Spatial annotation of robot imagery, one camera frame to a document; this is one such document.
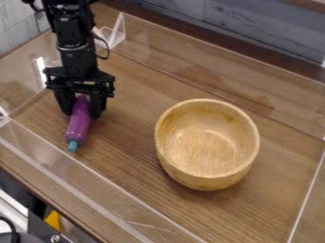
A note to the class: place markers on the clear acrylic tray wall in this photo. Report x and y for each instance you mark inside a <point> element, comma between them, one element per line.
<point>102,208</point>

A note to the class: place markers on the brown wooden bowl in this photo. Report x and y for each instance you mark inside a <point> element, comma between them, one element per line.
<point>208,143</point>

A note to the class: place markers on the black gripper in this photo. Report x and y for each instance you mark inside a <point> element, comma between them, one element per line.
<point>78,76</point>

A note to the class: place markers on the clear acrylic corner bracket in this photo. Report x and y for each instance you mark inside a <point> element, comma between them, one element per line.
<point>111,36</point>

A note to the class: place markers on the purple toy eggplant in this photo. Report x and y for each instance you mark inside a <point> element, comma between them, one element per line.
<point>79,123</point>

